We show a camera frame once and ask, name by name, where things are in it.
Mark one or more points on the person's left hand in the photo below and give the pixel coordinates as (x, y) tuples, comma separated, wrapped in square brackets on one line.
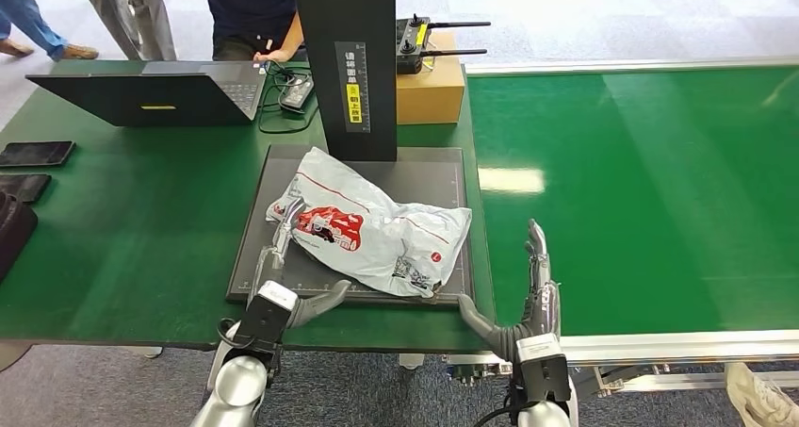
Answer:
[(273, 56)]

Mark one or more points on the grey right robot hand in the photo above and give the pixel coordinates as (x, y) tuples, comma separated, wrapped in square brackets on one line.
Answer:
[(543, 305)]

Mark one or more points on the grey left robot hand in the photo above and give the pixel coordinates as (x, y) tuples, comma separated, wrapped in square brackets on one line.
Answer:
[(268, 268)]

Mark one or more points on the white red courier package bag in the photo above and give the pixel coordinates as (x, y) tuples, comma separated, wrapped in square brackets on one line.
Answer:
[(387, 237)]

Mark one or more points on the black inbound scanner machine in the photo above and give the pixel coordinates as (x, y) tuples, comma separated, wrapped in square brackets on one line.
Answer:
[(368, 68)]

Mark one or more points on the brown cardboard box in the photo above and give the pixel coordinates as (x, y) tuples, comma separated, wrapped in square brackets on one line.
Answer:
[(431, 93)]

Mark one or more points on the green conveyor belt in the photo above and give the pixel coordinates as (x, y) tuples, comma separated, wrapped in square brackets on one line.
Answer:
[(686, 193)]

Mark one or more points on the black power adapter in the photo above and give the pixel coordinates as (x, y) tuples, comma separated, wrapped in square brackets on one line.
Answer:
[(296, 93)]

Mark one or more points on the person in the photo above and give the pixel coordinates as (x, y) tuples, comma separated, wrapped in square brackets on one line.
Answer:
[(143, 12), (25, 12), (249, 6)]

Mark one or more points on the black remote controller with antennas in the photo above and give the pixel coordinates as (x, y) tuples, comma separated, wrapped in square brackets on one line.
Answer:
[(409, 46)]

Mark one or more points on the black laptop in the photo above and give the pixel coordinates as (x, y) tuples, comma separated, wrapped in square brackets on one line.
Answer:
[(143, 99)]

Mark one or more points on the green table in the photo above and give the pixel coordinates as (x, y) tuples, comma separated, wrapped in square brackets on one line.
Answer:
[(137, 224)]

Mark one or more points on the white sneaker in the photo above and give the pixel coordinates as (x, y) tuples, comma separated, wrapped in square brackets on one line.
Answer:
[(761, 402)]

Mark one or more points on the black smartphone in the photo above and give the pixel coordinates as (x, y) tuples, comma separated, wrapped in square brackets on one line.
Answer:
[(36, 154)]

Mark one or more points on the black bag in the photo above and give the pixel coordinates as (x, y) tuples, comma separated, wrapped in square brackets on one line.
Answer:
[(12, 230)]

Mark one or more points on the black flat case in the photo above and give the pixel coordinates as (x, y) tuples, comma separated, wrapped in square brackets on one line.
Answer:
[(22, 187)]

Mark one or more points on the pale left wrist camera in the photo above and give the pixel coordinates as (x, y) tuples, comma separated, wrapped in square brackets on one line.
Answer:
[(265, 318)]

